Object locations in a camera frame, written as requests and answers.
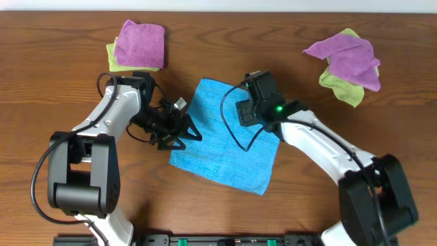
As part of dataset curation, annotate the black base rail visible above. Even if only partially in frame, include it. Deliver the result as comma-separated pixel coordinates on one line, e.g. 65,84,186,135
52,234,324,246

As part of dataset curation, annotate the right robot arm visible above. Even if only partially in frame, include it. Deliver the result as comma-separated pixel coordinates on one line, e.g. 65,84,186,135
236,71,419,245

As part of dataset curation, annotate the folded green cloth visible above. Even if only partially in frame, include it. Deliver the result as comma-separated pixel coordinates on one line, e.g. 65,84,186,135
106,37,160,72

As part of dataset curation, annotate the crumpled green cloth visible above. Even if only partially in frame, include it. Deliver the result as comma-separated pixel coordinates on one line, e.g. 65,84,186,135
318,27,380,108

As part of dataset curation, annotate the crumpled purple cloth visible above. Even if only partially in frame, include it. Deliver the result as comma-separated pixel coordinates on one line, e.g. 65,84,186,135
303,33,381,92

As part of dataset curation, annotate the blue microfiber cloth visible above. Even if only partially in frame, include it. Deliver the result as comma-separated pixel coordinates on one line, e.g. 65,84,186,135
169,79,279,195

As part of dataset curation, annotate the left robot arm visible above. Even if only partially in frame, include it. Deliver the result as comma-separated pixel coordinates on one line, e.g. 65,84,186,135
48,71,202,245

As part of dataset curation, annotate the folded purple cloth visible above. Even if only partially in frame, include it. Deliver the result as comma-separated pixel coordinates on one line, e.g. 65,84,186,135
113,20,165,68

